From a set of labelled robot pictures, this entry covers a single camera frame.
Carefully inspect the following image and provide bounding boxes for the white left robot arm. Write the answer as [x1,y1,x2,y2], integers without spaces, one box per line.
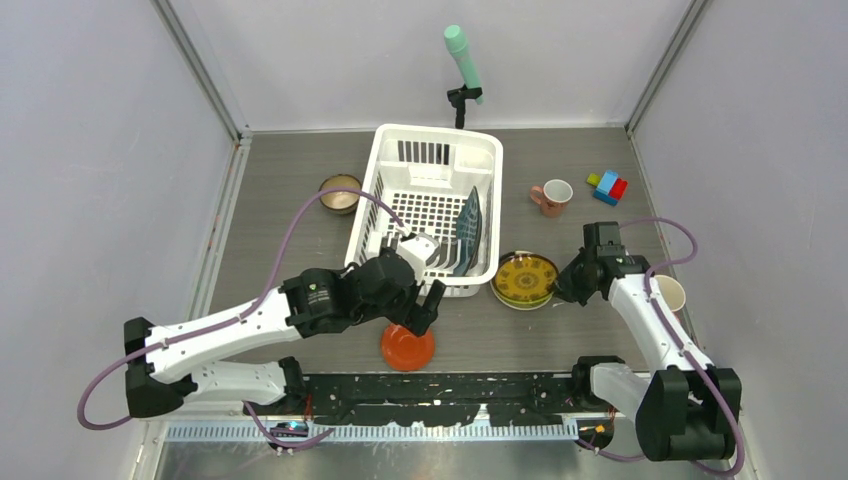
[123,233,445,419]

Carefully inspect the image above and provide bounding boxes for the colourful toy blocks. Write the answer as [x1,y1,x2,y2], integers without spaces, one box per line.
[586,170,629,206]

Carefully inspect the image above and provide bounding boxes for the orange red bowl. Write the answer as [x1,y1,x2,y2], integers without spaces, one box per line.
[380,324,436,372]

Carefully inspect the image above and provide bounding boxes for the white plastic dish rack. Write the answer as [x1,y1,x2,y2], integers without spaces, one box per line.
[345,124,504,298]

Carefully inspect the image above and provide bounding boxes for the yellow patterned plate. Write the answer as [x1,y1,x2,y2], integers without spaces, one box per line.
[490,252,560,307]

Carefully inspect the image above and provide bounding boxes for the cream pink cup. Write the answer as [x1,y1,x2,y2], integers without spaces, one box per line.
[654,274,687,314]

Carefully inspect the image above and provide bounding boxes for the green microphone on stand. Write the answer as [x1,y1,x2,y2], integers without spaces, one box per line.
[443,24,483,129]

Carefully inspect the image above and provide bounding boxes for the teal square plate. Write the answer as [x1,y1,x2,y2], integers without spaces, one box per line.
[452,186,482,277]

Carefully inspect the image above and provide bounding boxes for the pink mug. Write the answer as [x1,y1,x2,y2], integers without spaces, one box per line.
[529,179,574,218]

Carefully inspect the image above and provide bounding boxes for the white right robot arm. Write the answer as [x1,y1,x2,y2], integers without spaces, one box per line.
[551,222,744,464]

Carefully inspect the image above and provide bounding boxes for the brown ceramic bowl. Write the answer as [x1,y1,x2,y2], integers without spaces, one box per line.
[319,174,361,215]

